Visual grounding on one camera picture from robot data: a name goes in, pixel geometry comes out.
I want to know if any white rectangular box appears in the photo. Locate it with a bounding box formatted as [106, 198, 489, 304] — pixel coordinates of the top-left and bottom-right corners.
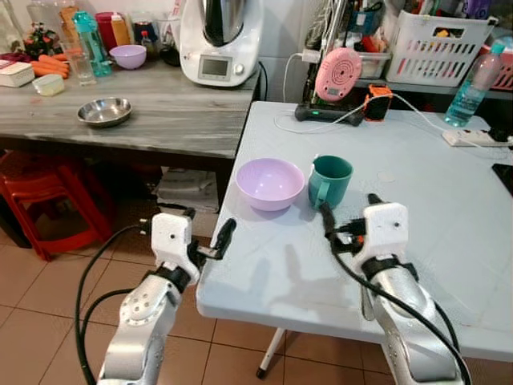
[0, 62, 36, 88]

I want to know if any white metal table leg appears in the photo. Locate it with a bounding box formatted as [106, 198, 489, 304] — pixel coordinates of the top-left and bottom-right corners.
[256, 327, 288, 380]

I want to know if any orange bottle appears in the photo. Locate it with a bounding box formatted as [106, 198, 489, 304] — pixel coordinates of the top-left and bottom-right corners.
[111, 12, 132, 47]

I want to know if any white power cable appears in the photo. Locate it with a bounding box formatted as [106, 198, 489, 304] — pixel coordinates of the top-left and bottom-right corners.
[273, 91, 482, 137]

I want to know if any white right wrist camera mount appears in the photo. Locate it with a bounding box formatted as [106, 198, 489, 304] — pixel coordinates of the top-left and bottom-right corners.
[361, 202, 412, 270]

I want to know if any red storage jar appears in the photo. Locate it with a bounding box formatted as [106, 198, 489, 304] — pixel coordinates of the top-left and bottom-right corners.
[94, 10, 121, 51]

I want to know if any clear drinking glass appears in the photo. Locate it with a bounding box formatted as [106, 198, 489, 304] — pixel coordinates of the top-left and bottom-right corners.
[64, 44, 98, 87]

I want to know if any green plastic mug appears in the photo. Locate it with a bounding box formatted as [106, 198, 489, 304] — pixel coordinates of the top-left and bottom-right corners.
[308, 155, 354, 211]

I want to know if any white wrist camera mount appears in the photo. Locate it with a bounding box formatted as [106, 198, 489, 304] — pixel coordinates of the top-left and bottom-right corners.
[151, 212, 201, 278]
[361, 202, 412, 270]

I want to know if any small flowering plant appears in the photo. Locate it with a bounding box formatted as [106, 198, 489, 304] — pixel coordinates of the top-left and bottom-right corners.
[22, 22, 64, 59]

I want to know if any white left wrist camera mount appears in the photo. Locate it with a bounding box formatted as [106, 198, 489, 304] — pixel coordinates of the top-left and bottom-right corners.
[151, 212, 201, 278]

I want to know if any large lilac plastic bowl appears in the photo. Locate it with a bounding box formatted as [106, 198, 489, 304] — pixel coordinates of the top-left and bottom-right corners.
[235, 157, 306, 213]

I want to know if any white power strip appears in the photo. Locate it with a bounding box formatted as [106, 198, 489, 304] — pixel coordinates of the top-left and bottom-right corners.
[442, 128, 513, 149]

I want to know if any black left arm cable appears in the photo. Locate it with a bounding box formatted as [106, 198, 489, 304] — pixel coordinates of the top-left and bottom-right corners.
[75, 224, 150, 385]

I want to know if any red slotted plastic basket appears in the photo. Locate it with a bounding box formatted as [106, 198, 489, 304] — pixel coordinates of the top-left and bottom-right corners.
[481, 44, 513, 91]

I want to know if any orange and black device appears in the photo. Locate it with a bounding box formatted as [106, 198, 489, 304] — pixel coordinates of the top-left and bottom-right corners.
[364, 84, 394, 123]

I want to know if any white slotted plastic basket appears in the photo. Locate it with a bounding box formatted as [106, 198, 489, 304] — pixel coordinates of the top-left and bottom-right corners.
[386, 10, 499, 87]

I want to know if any stainless steel bowl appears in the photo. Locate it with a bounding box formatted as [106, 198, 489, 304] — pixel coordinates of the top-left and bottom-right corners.
[77, 97, 133, 128]

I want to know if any grey wooden counter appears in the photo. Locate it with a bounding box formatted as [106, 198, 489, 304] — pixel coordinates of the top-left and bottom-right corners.
[0, 59, 262, 160]

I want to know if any teal drinking bottle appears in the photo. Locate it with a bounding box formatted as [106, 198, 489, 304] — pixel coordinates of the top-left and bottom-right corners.
[74, 10, 113, 79]

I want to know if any black charging base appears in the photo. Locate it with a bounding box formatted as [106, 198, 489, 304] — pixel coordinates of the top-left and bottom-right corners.
[294, 99, 370, 125]

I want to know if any orange carrot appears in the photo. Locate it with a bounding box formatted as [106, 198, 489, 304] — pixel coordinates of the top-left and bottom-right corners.
[30, 53, 72, 80]

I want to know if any red plastic stool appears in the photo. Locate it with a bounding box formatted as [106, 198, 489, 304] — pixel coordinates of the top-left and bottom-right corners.
[0, 150, 115, 262]

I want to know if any clear bottle with teal cap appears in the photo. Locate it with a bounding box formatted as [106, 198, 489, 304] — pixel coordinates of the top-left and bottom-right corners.
[444, 40, 507, 128]

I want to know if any white folding table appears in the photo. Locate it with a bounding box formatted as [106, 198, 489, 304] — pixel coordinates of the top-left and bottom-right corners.
[196, 100, 513, 363]

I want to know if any small lilac plastic bowl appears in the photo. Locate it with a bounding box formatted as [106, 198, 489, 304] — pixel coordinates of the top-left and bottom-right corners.
[109, 44, 148, 71]

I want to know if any stack of white papers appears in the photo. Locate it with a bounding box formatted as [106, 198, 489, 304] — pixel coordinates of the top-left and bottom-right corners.
[156, 166, 220, 214]

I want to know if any white kitchen cooking machine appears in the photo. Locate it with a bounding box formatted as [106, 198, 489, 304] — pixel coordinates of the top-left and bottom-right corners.
[178, 0, 266, 87]

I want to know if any pink round speaker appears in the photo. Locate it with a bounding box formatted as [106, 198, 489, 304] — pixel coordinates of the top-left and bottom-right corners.
[314, 47, 364, 103]

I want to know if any small cream food container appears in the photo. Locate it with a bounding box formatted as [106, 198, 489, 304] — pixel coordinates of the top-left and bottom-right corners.
[32, 74, 66, 97]

